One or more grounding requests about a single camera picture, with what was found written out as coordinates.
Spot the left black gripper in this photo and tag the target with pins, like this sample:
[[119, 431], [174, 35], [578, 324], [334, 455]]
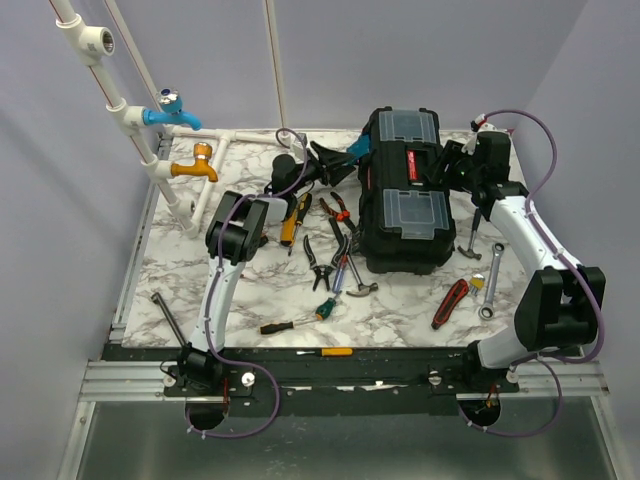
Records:
[[330, 158]]

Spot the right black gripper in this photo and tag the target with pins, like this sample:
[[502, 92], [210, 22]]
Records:
[[447, 157]]

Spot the black plastic toolbox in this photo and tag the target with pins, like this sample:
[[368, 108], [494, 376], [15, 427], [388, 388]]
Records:
[[405, 219]]

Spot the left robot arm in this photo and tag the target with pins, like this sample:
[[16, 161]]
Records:
[[233, 239]]

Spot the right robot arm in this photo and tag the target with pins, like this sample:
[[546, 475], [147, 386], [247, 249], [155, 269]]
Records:
[[561, 305]]

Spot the red black pliers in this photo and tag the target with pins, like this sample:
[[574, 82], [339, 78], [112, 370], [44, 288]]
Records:
[[342, 214]]

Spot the yellow black electric screwdriver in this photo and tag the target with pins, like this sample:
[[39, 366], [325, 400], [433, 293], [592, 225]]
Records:
[[291, 225]]

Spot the small black claw hammer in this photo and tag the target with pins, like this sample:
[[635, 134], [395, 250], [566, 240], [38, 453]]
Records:
[[469, 251]]

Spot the black long nose pliers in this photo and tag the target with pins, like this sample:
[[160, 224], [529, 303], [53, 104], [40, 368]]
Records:
[[323, 271]]

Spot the red black utility knife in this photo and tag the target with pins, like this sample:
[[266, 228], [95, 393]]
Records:
[[453, 297]]

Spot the silver claw hammer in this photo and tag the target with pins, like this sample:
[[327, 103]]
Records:
[[362, 289]]

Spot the orange water tap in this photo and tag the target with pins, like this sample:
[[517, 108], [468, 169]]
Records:
[[202, 154]]

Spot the green stubby screwdriver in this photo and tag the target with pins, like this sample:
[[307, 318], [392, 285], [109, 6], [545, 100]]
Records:
[[324, 310]]

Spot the silver ratchet wrench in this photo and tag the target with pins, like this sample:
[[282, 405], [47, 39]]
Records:
[[486, 311]]

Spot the blue water tap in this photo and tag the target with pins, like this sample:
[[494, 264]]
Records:
[[171, 111]]

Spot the blue handle screwdriver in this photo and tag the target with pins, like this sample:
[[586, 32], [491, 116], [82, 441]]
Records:
[[339, 275]]

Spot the orange handle screwdriver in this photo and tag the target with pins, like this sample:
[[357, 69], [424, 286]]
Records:
[[327, 352]]

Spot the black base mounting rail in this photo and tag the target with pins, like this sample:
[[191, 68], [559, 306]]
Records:
[[255, 383]]

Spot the aluminium extrusion rail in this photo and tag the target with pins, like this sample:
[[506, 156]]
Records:
[[114, 381]]

